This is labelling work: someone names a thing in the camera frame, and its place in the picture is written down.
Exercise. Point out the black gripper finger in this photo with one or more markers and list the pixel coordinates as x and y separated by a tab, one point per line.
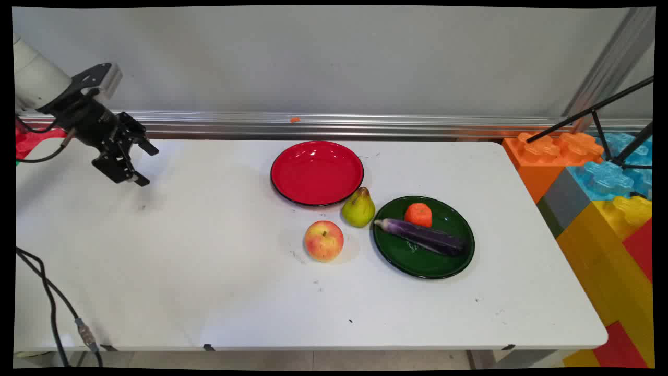
119	168
136	133

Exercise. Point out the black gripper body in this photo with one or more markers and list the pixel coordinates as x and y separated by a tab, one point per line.
88	122

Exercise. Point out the orange toy fruit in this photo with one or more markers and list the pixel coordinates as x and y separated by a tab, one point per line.
418	215

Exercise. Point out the red plate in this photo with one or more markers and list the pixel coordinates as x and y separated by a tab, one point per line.
317	173

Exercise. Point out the red yellow toy apple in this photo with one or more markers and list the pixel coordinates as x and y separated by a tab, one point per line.
323	241

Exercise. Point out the green toy pear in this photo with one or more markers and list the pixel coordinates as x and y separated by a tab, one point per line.
358	210

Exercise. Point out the purple toy eggplant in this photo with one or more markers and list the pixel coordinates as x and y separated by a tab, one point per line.
422	237

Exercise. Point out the dark green plate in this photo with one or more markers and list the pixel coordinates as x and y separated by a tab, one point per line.
417	262

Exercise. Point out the orange giant building block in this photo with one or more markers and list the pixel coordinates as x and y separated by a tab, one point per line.
543	156

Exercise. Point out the grey giant building block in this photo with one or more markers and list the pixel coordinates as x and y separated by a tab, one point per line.
566	201

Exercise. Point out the black tripod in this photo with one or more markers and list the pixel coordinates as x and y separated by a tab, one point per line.
600	107

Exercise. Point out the blue giant building block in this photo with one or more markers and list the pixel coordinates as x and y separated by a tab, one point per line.
605	180

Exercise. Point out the yellow giant building block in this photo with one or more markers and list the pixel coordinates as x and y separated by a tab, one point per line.
610	261

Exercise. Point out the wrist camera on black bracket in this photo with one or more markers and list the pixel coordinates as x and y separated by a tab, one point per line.
99	78

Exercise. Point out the aluminium wall rail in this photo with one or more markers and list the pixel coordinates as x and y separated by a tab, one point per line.
365	126

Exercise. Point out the aluminium frame post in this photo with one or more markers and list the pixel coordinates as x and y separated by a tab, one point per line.
608	68

